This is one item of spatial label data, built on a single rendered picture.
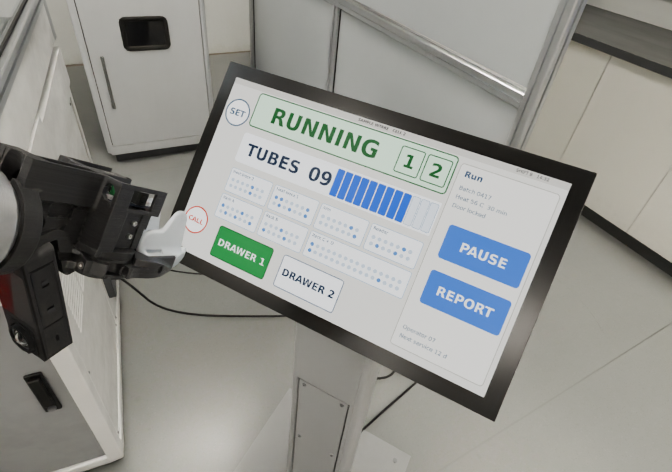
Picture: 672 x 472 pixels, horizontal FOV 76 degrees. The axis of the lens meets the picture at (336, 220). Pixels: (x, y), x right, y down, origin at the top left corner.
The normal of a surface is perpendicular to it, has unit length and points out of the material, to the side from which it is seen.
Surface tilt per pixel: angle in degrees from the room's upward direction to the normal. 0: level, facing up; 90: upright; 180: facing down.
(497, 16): 90
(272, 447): 5
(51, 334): 92
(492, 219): 50
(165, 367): 0
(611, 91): 90
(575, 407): 0
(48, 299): 93
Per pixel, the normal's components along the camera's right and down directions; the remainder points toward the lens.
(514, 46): -0.87, 0.24
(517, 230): -0.29, -0.09
